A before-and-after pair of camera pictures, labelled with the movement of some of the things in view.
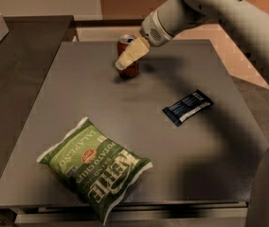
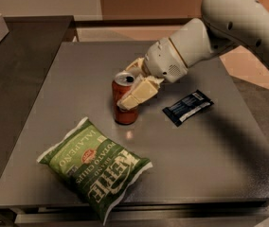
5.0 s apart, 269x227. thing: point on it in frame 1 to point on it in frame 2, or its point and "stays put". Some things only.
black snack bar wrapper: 191,105 stays put
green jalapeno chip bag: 96,169 stays put
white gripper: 151,29 to 162,60
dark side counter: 14,72 stays put
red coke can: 132,70 to 120,84
